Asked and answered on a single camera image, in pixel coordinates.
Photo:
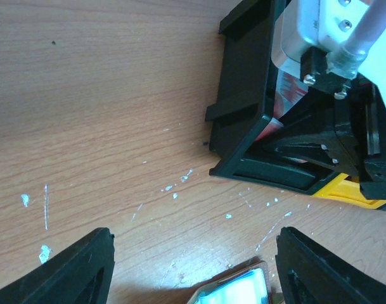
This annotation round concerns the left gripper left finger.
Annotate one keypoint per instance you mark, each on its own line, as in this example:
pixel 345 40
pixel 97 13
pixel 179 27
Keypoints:
pixel 82 273

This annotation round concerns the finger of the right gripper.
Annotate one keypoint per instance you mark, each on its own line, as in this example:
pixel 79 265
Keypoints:
pixel 319 132

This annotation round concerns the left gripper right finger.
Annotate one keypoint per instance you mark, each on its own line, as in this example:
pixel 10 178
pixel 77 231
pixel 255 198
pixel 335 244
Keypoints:
pixel 309 273

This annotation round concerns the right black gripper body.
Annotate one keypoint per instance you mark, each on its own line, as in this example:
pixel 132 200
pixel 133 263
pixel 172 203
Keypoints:
pixel 368 118

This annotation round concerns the brown leather card holder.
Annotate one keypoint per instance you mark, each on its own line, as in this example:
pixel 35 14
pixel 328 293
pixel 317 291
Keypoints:
pixel 250 285

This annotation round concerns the red white card stack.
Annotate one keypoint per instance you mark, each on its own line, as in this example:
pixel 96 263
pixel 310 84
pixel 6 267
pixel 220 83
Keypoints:
pixel 289 91

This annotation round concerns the yellow bin middle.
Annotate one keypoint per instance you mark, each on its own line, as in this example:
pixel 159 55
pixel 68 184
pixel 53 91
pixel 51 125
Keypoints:
pixel 346 189

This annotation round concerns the black bin left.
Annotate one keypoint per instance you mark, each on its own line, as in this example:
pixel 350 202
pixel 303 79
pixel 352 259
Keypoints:
pixel 245 104

